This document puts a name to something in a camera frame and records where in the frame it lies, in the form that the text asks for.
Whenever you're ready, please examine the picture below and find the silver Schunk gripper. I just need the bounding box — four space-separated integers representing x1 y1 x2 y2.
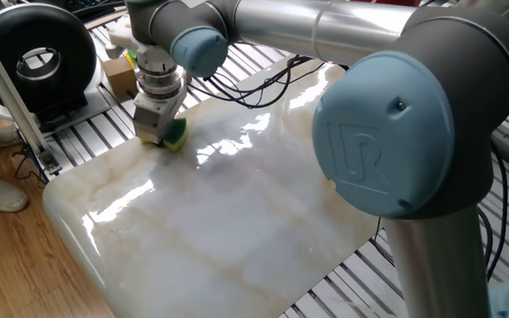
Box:
133 95 188 150

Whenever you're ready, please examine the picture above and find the green and yellow sponge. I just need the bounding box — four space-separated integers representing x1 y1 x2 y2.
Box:
139 117 189 153

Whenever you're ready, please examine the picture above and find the white gripper adapter plate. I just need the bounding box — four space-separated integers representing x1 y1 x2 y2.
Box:
133 90 188 111

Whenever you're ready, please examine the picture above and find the silver force sensor flange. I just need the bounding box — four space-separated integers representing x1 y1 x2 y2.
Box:
134 64 187 101

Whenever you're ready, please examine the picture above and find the cardboard box with button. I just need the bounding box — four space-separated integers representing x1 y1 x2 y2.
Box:
103 56 139 102

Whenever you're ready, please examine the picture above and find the marble pattern board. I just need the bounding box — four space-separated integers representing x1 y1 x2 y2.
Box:
41 59 379 318

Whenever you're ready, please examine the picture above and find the black keyboard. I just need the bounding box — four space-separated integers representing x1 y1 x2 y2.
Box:
62 0 125 14

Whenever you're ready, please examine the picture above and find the white printed wrist mount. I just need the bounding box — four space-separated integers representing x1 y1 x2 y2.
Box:
106 17 179 67

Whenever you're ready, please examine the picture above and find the black gripper cable bundle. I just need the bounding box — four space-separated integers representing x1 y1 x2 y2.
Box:
187 55 326 110

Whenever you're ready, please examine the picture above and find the aluminium frame post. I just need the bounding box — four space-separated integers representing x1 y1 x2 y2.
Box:
0 12 64 176

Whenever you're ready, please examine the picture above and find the black round ring device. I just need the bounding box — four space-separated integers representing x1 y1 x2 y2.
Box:
0 3 99 116

